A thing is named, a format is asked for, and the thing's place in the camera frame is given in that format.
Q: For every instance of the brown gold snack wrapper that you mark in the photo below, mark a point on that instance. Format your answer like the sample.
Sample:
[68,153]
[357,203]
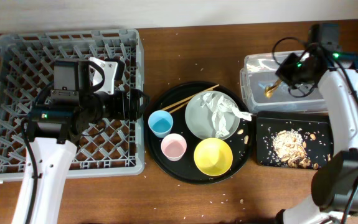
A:
[269,90]

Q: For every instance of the upper wooden chopstick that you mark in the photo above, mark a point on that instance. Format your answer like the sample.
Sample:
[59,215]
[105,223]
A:
[181,102]

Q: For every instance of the yellow plastic bowl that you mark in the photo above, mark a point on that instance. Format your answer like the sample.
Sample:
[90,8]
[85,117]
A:
[213,157]

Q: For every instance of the clear plastic waste bin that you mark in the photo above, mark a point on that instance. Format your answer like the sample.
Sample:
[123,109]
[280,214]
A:
[259,72]

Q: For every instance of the round black tray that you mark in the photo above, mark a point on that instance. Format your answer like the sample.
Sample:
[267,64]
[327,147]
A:
[185,169]

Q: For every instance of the black rectangular food-waste tray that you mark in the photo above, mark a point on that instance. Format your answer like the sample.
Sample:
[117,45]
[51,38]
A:
[270,122]

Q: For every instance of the pile of food scraps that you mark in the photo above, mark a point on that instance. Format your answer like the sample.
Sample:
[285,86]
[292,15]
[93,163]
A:
[298,150]

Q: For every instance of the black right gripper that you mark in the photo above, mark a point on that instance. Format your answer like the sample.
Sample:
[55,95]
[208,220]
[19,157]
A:
[282,71]

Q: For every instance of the grey round plate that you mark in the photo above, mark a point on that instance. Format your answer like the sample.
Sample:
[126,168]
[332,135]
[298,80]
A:
[199,122]

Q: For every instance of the wooden chopstick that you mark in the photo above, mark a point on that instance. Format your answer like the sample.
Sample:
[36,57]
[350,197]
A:
[179,107]
[181,102]

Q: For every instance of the white paper napkin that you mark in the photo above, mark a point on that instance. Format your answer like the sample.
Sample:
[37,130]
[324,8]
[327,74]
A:
[219,105]

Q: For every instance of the grey plastic dishwasher rack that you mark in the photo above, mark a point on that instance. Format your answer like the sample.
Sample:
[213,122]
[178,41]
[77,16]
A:
[27,65]

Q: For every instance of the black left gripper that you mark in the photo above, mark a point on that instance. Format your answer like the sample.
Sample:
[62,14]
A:
[135,110]

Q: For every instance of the pink plastic cup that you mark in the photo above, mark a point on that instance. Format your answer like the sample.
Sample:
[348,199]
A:
[173,146]

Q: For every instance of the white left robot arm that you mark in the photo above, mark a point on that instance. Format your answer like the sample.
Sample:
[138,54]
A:
[82,93]

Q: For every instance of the light blue plastic cup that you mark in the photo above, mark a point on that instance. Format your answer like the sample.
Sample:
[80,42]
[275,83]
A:
[160,122]

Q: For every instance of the lower wooden chopstick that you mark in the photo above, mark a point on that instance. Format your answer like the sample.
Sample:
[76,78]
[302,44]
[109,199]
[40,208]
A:
[179,107]

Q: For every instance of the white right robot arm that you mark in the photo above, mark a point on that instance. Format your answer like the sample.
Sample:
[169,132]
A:
[334,187]

